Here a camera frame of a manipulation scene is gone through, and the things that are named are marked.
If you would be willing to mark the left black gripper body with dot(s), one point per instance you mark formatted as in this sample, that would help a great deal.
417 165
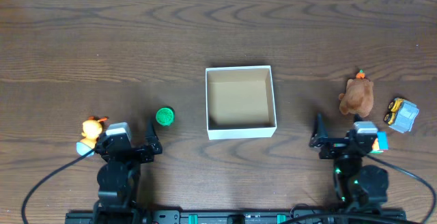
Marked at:
135 150

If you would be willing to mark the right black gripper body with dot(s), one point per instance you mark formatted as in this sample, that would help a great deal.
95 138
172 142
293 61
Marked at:
336 143

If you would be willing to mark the brown plush bear toy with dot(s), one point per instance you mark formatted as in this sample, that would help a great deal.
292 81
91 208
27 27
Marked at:
358 98

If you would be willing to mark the yellow grey toy truck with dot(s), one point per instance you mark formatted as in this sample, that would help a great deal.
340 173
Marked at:
401 115

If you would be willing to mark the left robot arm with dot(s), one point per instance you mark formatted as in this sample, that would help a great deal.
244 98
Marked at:
118 179

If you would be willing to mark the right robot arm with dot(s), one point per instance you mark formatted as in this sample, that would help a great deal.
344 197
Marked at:
362 188

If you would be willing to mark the green round disc toy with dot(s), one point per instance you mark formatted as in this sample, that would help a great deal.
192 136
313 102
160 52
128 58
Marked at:
165 116

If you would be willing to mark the multicolour puzzle cube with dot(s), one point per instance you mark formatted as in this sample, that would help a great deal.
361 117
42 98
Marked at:
380 144

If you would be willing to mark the orange rubber duck toy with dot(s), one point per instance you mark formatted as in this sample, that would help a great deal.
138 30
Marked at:
92 129

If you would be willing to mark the white cardboard box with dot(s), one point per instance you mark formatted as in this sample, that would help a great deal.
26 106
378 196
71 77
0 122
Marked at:
240 102

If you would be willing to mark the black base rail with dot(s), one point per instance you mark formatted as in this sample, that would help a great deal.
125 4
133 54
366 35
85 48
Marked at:
219 217

